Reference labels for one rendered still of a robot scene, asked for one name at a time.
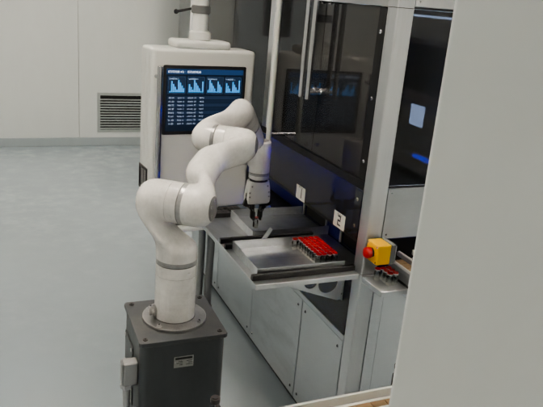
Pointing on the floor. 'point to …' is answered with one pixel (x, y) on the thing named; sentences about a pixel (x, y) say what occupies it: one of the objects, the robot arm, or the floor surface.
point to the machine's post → (376, 186)
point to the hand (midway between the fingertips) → (256, 214)
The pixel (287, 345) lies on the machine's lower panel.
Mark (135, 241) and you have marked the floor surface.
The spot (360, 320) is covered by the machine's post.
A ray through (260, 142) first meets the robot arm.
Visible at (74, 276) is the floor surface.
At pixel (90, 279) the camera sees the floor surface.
